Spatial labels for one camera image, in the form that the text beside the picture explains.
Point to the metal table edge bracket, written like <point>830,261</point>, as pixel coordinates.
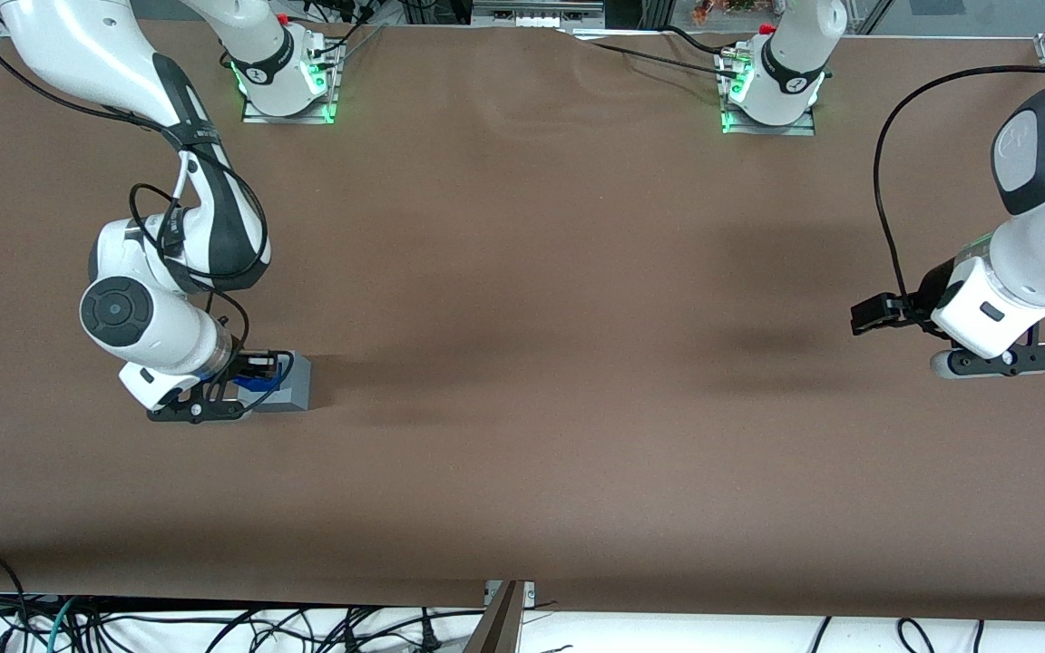
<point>502,626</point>

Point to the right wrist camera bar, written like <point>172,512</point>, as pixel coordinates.
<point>196,410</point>

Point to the aluminium frame rack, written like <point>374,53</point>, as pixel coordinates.
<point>536,11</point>

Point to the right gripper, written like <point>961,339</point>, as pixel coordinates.
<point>253,366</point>

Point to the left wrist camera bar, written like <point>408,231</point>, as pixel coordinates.
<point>1012,360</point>

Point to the gray cube base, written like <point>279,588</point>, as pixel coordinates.
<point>298,385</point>

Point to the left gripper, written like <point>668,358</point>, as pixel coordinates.
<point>932,289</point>

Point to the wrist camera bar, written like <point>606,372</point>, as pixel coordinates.
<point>1012,360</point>
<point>196,410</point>

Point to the blue plastic part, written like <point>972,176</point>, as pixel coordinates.
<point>267,381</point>

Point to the brown table cover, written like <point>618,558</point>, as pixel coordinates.
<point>522,363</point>

